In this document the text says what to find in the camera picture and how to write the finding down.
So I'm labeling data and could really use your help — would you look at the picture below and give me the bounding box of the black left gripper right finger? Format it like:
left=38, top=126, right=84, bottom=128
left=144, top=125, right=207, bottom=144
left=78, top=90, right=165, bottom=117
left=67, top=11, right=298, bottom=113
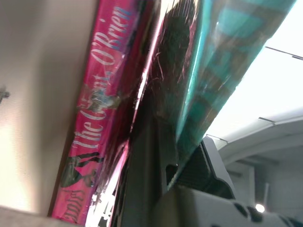
left=176, top=134, right=237, bottom=200

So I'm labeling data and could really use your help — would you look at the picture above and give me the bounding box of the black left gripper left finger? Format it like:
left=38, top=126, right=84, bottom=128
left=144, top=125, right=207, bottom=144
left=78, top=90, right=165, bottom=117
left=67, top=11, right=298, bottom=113
left=110, top=116, right=178, bottom=227

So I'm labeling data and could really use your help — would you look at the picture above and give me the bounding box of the teal patterned book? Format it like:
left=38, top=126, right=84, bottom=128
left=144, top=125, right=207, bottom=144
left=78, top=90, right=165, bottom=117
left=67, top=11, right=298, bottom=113
left=167, top=0, right=298, bottom=191

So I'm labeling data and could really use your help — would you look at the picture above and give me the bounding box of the pink glossy book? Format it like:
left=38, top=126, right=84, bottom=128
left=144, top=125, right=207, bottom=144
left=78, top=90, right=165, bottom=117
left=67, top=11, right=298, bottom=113
left=48, top=0, right=204, bottom=227

